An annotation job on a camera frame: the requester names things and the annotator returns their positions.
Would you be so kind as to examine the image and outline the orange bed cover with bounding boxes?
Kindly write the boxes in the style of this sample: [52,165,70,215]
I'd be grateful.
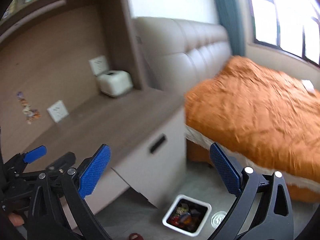
[184,56,319,203]

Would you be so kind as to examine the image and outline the red right slipper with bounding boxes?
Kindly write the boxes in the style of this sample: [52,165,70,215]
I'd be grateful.
[128,233,144,240]

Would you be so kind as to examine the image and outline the white square trash bin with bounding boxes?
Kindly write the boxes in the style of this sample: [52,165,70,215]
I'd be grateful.
[162,194,212,237]

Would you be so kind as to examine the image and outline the white bedside cabinet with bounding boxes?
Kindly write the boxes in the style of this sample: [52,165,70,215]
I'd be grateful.
[28,88,186,213]

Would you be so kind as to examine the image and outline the colourful wall stickers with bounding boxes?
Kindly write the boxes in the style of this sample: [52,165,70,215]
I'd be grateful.
[17,92,41,125]

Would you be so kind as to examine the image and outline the round floor drain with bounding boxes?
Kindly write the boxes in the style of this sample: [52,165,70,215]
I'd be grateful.
[210,211,227,229]

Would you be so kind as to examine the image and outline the white wall power socket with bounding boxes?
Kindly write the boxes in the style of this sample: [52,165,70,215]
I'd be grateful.
[47,100,69,123]

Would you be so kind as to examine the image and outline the teal curtain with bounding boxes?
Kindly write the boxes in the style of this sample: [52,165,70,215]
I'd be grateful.
[215,0,245,56]

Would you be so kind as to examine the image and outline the white tissue box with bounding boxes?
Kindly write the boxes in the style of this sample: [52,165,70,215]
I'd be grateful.
[97,70,133,98]

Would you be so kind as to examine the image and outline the white lace bed skirt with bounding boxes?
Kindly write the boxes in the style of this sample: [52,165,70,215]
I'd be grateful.
[184,125,320,193]

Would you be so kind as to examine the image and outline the beige padded headboard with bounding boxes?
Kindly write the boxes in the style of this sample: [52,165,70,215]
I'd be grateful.
[134,17,232,95]

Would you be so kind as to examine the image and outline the person's left hand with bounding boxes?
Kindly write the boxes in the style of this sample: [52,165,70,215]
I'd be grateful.
[8,213,24,227]

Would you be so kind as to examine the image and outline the dark framed window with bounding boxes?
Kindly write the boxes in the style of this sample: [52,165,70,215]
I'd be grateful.
[248,0,319,66]

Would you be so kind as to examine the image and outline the white item on bed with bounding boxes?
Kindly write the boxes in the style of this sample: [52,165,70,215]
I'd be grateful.
[301,80,315,94]

